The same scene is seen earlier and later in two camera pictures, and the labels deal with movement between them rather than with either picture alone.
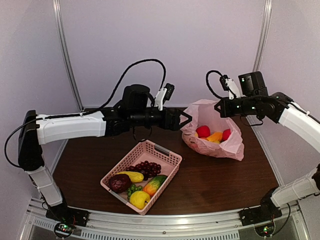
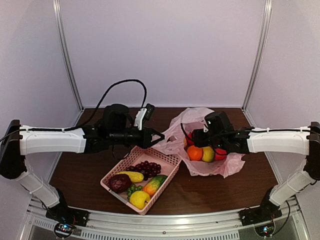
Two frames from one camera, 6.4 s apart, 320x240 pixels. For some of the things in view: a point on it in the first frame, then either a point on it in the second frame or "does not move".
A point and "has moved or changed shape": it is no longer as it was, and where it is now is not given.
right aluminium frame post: [268, 9] does not move
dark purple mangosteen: [120, 183] does not move
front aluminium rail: [224, 225] does not move
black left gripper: [175, 124] -> [145, 140]
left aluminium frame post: [56, 11] does not move
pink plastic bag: [203, 112] has moved or changed shape
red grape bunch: [148, 169] does not move
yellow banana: [135, 177] does not move
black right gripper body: [228, 112] -> [198, 139]
